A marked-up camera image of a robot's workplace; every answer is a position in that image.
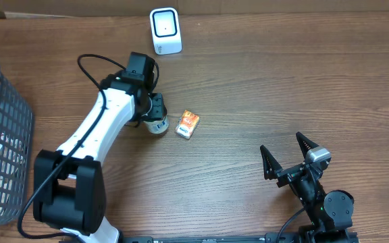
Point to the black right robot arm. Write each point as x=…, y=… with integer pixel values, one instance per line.
x=330, y=213

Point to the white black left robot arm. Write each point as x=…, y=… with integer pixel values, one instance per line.
x=69, y=190

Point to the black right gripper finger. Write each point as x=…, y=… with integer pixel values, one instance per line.
x=271, y=168
x=304, y=143

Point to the green lid jar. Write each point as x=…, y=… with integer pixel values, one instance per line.
x=158, y=126

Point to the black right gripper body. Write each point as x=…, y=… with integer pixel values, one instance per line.
x=289, y=175

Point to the small orange snack packet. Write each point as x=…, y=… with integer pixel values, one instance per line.
x=187, y=124

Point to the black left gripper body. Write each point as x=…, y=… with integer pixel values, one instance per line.
x=156, y=111

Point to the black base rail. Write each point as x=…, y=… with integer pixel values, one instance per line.
x=208, y=239

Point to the grey plastic shopping basket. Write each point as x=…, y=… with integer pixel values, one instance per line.
x=16, y=130

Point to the white barcode scanner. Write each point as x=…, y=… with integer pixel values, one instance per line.
x=165, y=30

